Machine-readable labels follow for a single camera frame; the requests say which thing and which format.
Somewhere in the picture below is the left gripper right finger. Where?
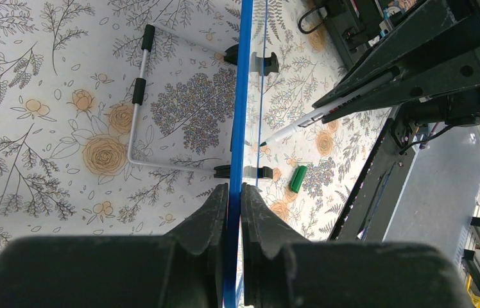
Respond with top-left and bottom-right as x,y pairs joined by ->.
241,184 -> 472,307

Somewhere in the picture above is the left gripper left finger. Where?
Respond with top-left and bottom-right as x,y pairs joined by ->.
0,184 -> 228,307

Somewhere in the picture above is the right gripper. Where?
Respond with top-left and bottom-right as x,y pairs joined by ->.
321,1 -> 480,124

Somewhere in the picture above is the green marker cap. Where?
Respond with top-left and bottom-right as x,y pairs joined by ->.
289,165 -> 307,193

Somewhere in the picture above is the white marker pen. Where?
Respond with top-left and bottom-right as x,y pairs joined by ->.
258,67 -> 400,147

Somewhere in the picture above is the blue framed whiteboard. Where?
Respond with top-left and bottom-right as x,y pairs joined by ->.
216,1 -> 279,307

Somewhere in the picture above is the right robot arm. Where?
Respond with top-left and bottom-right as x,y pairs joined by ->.
314,1 -> 480,127

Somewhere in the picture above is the black open case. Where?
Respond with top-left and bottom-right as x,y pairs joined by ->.
298,0 -> 416,70

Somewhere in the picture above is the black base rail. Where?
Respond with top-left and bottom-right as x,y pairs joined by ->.
328,107 -> 416,242

